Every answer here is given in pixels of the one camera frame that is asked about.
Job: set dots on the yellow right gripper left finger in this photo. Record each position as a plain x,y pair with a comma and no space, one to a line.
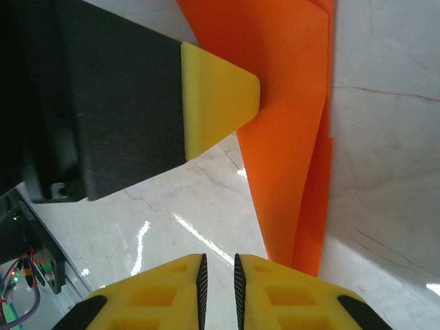
185,282

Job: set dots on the orange paper sheet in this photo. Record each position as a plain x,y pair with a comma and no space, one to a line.
282,137

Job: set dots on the right green circuit board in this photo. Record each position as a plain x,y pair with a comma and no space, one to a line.
7,316

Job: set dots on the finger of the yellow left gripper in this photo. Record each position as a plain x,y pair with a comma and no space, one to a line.
220,96

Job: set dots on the long aluminium base rail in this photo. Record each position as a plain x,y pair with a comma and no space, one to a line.
77,282

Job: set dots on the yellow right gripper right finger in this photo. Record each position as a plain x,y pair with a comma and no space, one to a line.
254,285

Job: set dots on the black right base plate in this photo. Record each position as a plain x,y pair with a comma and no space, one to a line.
44,247

